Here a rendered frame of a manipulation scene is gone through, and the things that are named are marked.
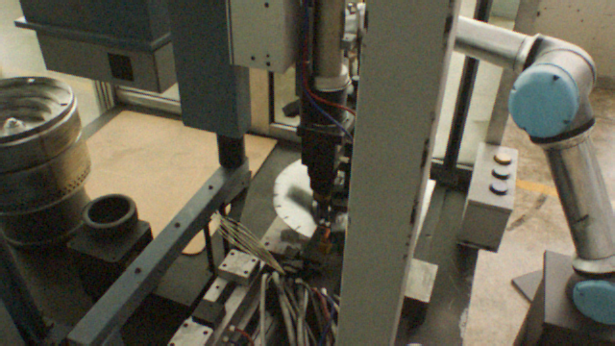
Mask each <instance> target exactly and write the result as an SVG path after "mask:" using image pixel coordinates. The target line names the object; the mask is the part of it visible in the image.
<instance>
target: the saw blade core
mask: <svg viewBox="0 0 615 346"><path fill-rule="evenodd" d="M295 166H296V167H295ZM284 174H286V175H284ZM309 183H310V177H308V175H307V167H306V166H304V165H301V160H298V161H295V162H293V163H292V164H290V165H289V166H288V167H287V168H286V169H284V170H283V171H282V173H280V175H279V176H278V177H277V179H276V181H275V183H274V185H273V188H272V203H273V207H274V209H275V211H276V213H277V215H278V216H279V218H280V219H282V220H283V222H284V223H285V224H286V225H287V226H288V227H289V228H291V229H292V230H295V232H297V233H298V234H300V235H303V236H305V237H309V238H311V237H312V235H313V232H314V230H315V228H316V226H320V227H324V228H327V229H331V231H330V233H329V235H328V237H327V239H325V238H323V239H322V241H321V242H324V243H329V244H332V240H333V239H334V241H333V244H334V245H343V246H345V238H346V227H347V216H348V210H340V209H336V208H332V210H330V211H329V214H330V222H329V223H328V222H327V215H326V214H325V213H322V212H320V216H319V218H317V203H316V202H315V201H314V199H313V196H312V190H311V189H310V187H309ZM279 184H281V185H279ZM276 195H279V196H276ZM286 217H288V218H286ZM298 227H300V228H298ZM297 228H298V229H297ZM296 229H297V230H296Z"/></svg>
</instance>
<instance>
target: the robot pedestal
mask: <svg viewBox="0 0 615 346"><path fill-rule="evenodd" d="M571 257H572V256H568V255H565V254H561V253H557V252H554V251H551V250H547V249H546V250H545V251H544V254H543V278H542V280H541V283H540V285H539V286H538V288H537V291H536V293H535V295H534V298H533V300H532V302H531V304H530V307H529V310H528V312H527V314H526V316H525V318H524V321H523V323H522V325H521V327H520V330H519V332H518V333H517V336H516V338H515V340H514V342H513V345H512V346H615V325H608V324H604V323H601V322H598V321H595V320H593V319H592V317H589V316H587V315H585V314H584V313H581V312H580V311H579V310H577V308H576V307H575V306H574V305H573V304H572V303H571V301H570V300H569V298H568V296H567V294H566V291H565V285H566V283H567V281H568V279H569V277H570V275H571V274H572V273H573V272H574V271H573V268H572V265H571Z"/></svg>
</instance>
